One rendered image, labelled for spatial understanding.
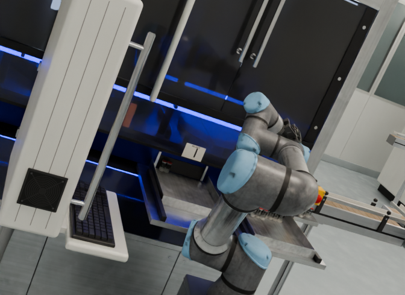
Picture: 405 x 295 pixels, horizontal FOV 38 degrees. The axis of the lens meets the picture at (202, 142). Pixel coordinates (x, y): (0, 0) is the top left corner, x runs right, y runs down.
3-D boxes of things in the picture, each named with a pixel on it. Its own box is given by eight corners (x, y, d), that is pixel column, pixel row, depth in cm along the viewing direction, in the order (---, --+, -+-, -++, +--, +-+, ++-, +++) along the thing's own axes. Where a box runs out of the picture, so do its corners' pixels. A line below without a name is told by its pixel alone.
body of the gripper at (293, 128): (304, 149, 195) (289, 130, 187) (280, 158, 198) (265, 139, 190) (301, 132, 200) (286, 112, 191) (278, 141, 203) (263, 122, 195)
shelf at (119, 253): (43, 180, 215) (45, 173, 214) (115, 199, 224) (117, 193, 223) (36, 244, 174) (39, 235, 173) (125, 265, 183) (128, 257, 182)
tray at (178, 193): (148, 166, 241) (151, 158, 240) (205, 183, 250) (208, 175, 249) (160, 203, 210) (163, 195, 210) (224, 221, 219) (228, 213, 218)
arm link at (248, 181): (219, 279, 179) (285, 199, 134) (173, 260, 178) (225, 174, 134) (229, 244, 186) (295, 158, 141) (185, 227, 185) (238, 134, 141)
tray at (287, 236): (229, 199, 242) (232, 192, 241) (283, 215, 250) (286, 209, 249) (251, 242, 211) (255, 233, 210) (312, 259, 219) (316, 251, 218)
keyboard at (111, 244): (69, 181, 215) (70, 176, 214) (105, 192, 220) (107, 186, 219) (70, 238, 179) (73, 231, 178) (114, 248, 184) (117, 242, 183)
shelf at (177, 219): (135, 166, 240) (137, 162, 240) (282, 210, 263) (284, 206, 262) (149, 224, 197) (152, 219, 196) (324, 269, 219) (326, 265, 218)
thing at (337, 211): (282, 213, 265) (296, 183, 260) (271, 197, 279) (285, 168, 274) (402, 248, 286) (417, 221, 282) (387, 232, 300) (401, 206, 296)
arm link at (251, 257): (258, 296, 174) (277, 258, 170) (216, 279, 173) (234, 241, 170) (257, 277, 185) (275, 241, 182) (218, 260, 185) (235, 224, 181)
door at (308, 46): (220, 111, 232) (282, -33, 216) (312, 143, 246) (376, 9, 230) (220, 111, 232) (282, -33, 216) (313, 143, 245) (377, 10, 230)
